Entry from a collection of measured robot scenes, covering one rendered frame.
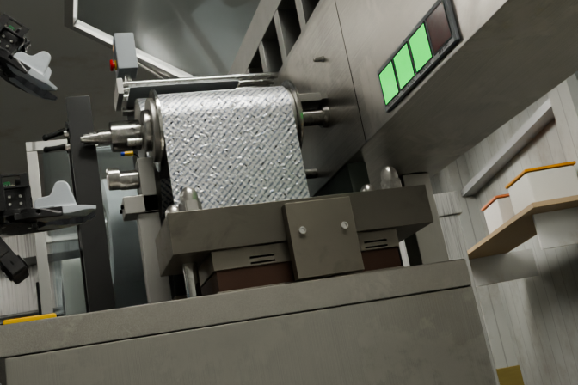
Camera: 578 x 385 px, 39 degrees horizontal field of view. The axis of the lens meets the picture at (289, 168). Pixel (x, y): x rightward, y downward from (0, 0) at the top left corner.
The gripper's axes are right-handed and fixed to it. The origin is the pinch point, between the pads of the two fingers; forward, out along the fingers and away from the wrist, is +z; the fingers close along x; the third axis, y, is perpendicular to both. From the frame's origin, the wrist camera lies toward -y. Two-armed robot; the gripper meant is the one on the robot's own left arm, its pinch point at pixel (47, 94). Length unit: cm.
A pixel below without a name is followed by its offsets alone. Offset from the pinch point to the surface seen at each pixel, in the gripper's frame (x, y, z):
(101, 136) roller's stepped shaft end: 21.8, 5.9, 8.1
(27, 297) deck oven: 488, 25, -46
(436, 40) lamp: -48, 19, 49
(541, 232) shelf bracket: 289, 193, 211
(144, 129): -4.3, 2.5, 18.0
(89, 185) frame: 25.4, -3.1, 11.6
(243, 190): -7.9, 1.3, 38.2
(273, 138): -7.9, 12.5, 37.8
